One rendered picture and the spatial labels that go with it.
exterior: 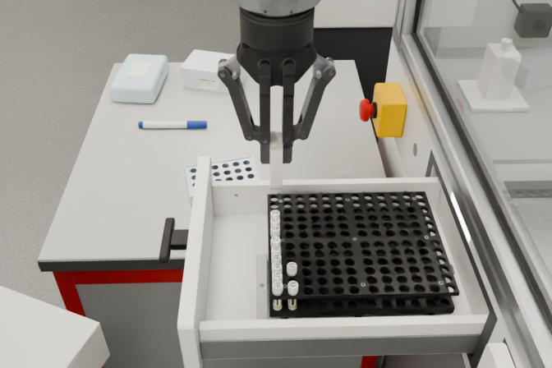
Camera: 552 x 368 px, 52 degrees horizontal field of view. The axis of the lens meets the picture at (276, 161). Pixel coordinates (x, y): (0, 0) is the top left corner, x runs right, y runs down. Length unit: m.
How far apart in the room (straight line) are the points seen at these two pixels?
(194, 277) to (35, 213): 1.60
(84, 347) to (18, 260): 1.34
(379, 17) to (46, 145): 1.57
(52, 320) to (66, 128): 1.88
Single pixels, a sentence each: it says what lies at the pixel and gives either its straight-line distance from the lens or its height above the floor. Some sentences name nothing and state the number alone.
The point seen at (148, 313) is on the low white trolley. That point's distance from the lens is 1.06.
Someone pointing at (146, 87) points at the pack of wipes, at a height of 0.80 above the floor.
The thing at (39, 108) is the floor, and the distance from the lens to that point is 2.80.
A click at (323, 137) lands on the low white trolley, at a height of 0.76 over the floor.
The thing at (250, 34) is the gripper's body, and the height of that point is 1.18.
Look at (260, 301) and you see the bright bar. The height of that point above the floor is 0.85.
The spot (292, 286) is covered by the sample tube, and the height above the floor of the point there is 0.91.
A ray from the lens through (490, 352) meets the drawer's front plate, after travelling 0.64.
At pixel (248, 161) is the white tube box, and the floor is 0.79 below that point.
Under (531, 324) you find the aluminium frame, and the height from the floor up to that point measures 0.99.
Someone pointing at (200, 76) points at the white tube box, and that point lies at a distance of 1.28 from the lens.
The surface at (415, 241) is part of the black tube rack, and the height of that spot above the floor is 0.90.
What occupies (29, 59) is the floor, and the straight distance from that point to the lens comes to 3.23.
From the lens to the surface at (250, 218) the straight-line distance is 0.85.
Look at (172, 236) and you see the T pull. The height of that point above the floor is 0.91.
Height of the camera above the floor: 1.44
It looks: 39 degrees down
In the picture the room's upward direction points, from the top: straight up
